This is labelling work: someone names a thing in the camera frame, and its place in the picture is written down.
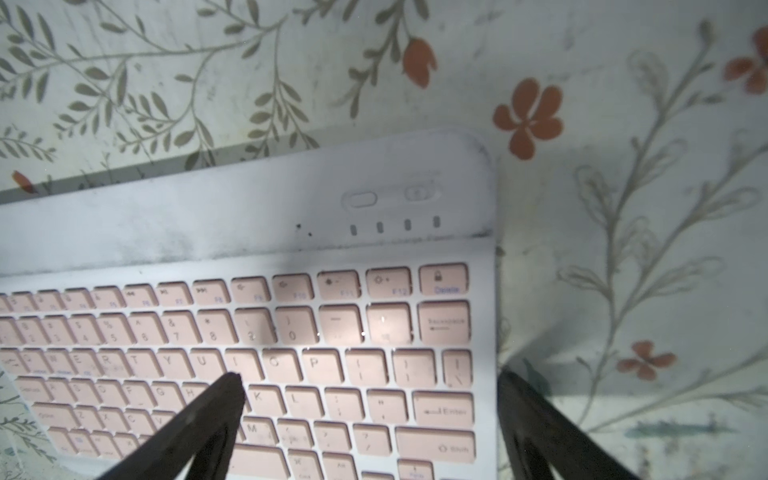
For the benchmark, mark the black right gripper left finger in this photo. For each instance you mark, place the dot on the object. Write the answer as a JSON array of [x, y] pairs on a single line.
[[199, 441]]

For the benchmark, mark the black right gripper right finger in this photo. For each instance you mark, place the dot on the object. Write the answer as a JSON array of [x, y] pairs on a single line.
[[541, 442]]

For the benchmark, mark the pink keyboard row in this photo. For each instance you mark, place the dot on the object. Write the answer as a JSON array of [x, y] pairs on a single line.
[[352, 289]]

